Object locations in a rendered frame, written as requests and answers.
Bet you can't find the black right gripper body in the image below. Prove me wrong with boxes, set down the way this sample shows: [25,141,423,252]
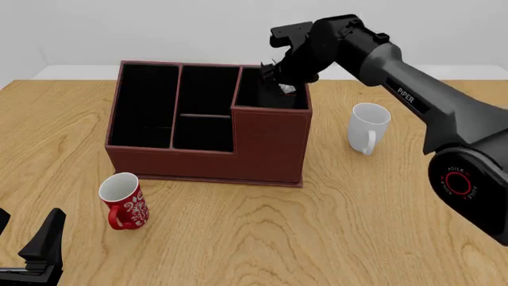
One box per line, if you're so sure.
[260,60,320,87]

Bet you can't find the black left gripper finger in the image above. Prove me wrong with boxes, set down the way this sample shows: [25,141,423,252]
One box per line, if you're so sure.
[17,207,67,267]
[0,207,11,237]

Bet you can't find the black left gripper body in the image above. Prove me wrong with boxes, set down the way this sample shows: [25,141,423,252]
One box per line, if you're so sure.
[0,260,65,286]

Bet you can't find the red-brown desk caddy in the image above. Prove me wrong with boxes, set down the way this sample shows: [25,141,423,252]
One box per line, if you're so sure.
[105,60,314,188]

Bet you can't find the plain white mug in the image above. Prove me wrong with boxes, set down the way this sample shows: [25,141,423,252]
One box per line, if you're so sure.
[348,102,392,157]

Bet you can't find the red mug with white pattern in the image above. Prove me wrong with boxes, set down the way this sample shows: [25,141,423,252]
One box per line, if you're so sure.
[98,172,151,231]

